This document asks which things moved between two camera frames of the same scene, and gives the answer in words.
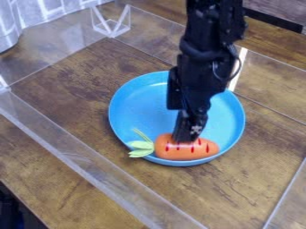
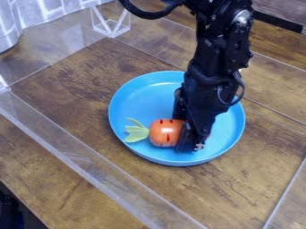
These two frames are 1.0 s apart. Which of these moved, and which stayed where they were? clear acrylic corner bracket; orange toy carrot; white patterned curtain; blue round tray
Moved: orange toy carrot
Stayed: clear acrylic corner bracket; blue round tray; white patterned curtain
